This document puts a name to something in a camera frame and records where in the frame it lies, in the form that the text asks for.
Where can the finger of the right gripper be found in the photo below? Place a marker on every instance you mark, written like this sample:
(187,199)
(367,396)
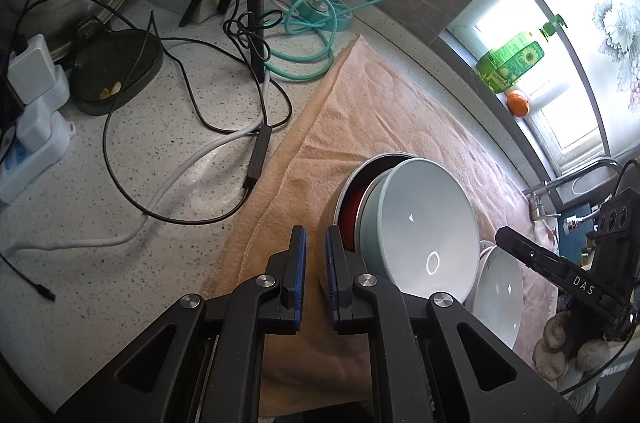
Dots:
(542,261)

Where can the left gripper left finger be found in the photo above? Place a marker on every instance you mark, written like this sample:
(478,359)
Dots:
(201,360)

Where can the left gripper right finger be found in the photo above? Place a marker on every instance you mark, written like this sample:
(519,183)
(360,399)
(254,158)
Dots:
(431,360)

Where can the white plate grey leaf pattern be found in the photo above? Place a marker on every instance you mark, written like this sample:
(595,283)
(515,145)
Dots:
(496,299)

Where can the light blue ceramic bowl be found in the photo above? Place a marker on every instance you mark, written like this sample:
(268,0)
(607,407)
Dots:
(418,230)

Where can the red steel small bowl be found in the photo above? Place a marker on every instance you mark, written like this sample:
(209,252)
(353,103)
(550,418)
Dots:
(350,198)

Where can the large stainless steel bowl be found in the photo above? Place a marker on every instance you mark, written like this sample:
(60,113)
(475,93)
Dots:
(326,221)

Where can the chrome kitchen faucet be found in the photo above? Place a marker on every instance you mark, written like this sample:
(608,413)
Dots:
(584,184)

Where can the gloved right hand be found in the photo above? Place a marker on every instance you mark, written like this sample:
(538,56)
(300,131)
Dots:
(562,357)

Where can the blue knife block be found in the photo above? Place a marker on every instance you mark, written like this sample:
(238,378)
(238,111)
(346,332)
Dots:
(572,245)

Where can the orange tangerine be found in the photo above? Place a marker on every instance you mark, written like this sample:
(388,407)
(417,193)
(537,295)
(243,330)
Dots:
(517,104)

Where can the green dish soap bottle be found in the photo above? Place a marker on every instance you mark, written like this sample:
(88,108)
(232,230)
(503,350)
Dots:
(500,69)

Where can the orange brown towel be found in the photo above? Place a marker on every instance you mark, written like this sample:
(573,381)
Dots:
(365,106)

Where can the white charger adapters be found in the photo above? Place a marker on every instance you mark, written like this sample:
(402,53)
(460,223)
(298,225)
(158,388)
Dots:
(42,135)

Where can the black oval device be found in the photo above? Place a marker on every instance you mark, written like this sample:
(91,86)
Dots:
(112,67)

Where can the teal power strip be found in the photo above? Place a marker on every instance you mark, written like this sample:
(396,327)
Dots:
(324,15)

